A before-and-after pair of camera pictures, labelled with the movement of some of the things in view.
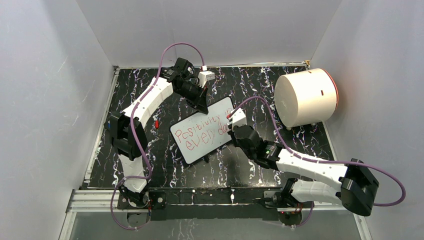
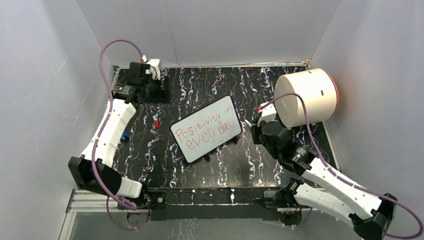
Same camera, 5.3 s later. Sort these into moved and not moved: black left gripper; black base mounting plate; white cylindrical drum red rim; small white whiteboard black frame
Moved: black left gripper
Not moved: white cylindrical drum red rim; black base mounting plate; small white whiteboard black frame
